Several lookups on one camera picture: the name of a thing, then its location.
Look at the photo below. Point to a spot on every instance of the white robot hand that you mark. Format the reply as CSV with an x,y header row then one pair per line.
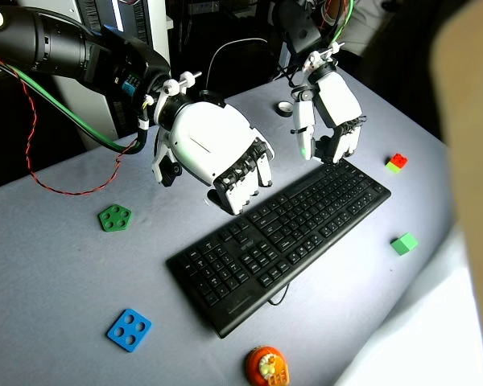
x,y
209,136
336,96

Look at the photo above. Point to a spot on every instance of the black computer keyboard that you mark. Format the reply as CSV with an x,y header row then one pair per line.
x,y
281,241

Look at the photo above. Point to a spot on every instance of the black tape roll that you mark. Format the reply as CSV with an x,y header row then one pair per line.
x,y
285,109

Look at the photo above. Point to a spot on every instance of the red and green toy brick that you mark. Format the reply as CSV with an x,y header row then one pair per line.
x,y
397,161

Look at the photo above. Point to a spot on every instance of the white equipment cabinet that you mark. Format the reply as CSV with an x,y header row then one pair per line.
x,y
92,104

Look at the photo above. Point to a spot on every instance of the green pentagon block with holes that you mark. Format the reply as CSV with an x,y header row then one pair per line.
x,y
115,218

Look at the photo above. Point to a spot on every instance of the beige panel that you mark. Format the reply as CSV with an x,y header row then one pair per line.
x,y
475,161

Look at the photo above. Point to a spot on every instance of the green cube block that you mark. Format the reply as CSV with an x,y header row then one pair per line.
x,y
404,243

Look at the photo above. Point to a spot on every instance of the grey table cloth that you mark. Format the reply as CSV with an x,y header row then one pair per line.
x,y
64,273

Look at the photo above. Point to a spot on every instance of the blue square block with holes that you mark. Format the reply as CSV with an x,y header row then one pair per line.
x,y
129,330

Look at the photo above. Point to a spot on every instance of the orange toy cake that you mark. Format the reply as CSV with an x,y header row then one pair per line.
x,y
265,366

